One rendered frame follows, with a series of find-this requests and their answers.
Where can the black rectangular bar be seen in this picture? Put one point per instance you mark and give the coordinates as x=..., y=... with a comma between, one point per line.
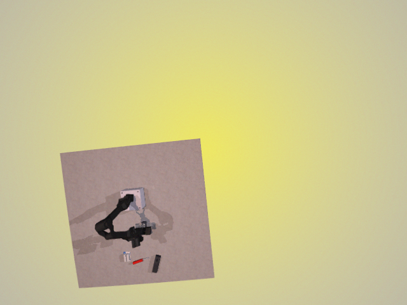
x=156, y=263

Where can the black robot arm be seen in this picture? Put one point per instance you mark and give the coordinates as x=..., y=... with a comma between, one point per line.
x=107, y=223

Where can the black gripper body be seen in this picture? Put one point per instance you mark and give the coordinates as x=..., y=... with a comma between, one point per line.
x=146, y=230

